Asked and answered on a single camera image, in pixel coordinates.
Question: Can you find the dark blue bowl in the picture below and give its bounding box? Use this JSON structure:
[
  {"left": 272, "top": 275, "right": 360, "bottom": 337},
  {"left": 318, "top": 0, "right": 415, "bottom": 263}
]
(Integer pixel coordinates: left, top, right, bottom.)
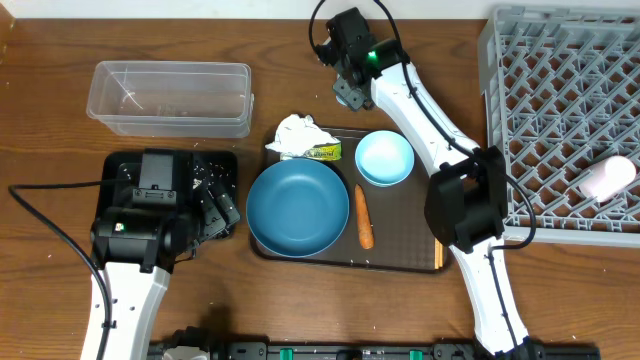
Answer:
[{"left": 246, "top": 158, "right": 350, "bottom": 258}]

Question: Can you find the pale pink cup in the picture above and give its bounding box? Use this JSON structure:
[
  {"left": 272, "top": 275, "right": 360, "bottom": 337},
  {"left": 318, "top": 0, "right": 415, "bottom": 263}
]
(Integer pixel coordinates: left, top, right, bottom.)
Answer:
[{"left": 578, "top": 155, "right": 637, "bottom": 202}]

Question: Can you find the light blue cup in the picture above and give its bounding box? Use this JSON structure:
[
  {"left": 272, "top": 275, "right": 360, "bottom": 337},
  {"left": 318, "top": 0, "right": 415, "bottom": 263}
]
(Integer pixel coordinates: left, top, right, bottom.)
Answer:
[{"left": 336, "top": 94, "right": 347, "bottom": 107}]

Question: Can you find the pile of white rice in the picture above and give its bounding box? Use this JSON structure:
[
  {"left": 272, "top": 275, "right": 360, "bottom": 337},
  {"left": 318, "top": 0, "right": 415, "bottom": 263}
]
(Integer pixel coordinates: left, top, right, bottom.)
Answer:
[{"left": 104, "top": 152, "right": 237, "bottom": 206}]

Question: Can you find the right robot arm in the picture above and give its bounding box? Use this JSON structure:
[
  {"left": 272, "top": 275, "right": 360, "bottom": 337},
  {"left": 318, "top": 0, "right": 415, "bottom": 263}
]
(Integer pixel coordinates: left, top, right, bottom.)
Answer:
[{"left": 311, "top": 7, "right": 537, "bottom": 359}]

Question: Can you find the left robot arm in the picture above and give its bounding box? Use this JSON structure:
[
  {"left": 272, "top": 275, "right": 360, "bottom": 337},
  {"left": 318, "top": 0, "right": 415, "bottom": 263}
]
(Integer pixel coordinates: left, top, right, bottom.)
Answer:
[{"left": 81, "top": 149, "right": 241, "bottom": 359}]

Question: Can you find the grey dishwasher rack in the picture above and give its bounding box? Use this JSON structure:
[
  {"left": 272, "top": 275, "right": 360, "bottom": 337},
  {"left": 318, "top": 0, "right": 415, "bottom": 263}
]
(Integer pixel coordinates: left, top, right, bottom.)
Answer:
[{"left": 478, "top": 5, "right": 639, "bottom": 248}]

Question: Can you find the black rectangular tray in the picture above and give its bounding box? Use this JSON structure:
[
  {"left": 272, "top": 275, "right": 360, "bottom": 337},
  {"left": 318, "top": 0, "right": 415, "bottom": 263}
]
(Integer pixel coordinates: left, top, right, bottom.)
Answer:
[{"left": 96, "top": 150, "right": 241, "bottom": 242}]

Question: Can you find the yellow green wrapper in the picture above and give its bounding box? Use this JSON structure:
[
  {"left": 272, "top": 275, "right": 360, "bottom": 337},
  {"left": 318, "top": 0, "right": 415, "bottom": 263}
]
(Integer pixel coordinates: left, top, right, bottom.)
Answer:
[{"left": 280, "top": 143, "right": 342, "bottom": 162}]

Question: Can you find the crumpled white tissue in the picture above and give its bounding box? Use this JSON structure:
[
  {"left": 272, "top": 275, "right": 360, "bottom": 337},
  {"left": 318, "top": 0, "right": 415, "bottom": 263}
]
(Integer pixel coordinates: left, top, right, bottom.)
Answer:
[{"left": 265, "top": 114, "right": 341, "bottom": 155}]

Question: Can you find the light blue small bowl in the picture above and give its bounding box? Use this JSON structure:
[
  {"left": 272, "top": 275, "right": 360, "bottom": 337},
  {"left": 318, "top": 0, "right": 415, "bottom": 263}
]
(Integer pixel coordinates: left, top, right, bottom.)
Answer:
[{"left": 355, "top": 130, "right": 415, "bottom": 187}]

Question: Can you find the clear plastic bin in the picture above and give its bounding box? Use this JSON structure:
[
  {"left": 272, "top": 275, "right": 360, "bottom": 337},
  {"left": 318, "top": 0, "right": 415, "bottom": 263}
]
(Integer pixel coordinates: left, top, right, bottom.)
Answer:
[{"left": 86, "top": 61, "right": 254, "bottom": 138}]

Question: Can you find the dark brown serving tray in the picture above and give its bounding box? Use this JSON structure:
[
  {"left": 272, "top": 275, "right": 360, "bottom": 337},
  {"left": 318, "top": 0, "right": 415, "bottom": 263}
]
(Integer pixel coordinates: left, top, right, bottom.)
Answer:
[{"left": 250, "top": 128, "right": 452, "bottom": 274}]

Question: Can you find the orange carrot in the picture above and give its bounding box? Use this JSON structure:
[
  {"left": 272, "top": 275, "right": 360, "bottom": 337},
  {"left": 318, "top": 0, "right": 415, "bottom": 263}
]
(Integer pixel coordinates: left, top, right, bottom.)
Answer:
[{"left": 354, "top": 184, "right": 375, "bottom": 250}]

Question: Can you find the wooden chopstick inner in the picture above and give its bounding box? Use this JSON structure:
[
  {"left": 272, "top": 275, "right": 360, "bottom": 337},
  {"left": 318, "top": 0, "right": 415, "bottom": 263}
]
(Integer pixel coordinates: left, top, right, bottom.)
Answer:
[{"left": 434, "top": 239, "right": 439, "bottom": 270}]

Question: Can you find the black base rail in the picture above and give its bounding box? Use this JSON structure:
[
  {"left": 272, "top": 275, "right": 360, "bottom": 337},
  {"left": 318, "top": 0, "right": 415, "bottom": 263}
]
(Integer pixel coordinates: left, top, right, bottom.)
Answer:
[{"left": 143, "top": 327, "right": 601, "bottom": 360}]

